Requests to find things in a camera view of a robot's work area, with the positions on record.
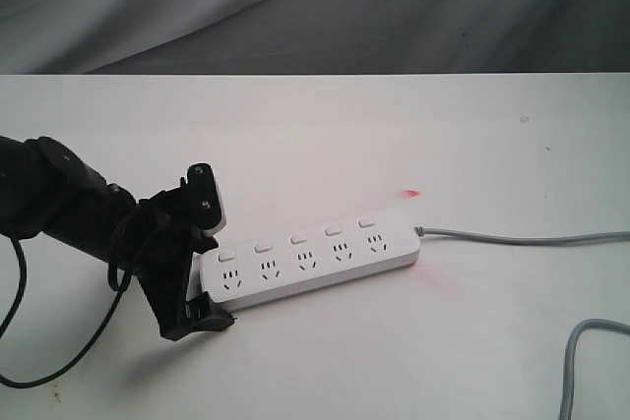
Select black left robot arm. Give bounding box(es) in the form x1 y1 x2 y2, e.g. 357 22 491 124
1 137 234 340

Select grey backdrop cloth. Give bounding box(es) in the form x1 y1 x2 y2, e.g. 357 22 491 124
1 0 629 75

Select grey power cable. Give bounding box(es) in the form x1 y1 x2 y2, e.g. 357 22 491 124
412 225 630 420

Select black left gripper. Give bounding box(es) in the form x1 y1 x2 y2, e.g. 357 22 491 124
108 186 235 341

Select white five-socket power strip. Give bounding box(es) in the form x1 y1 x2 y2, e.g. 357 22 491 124
191 210 420 313

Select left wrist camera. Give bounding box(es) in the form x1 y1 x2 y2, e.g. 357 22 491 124
185 163 226 237

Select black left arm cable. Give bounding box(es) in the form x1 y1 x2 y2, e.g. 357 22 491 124
0 203 163 389

